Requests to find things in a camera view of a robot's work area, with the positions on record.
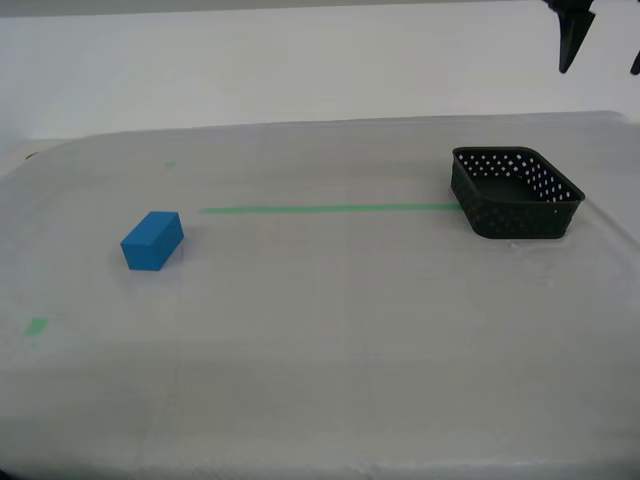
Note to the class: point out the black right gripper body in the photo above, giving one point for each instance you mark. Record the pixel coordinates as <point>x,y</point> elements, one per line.
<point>570,5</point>

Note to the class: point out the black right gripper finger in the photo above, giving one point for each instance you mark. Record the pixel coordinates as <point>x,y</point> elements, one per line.
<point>636,62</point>
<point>572,35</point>

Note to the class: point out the black perforated plastic basket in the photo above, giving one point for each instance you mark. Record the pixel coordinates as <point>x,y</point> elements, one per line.
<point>515,222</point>

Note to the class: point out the blue rectangular block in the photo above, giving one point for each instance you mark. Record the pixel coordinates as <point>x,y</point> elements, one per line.
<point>150,245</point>

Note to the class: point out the long green tape strip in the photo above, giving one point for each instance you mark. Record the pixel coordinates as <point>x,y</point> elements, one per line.
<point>325,208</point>

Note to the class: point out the white table cover sheet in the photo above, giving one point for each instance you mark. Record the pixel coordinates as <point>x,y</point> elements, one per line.
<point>320,350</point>

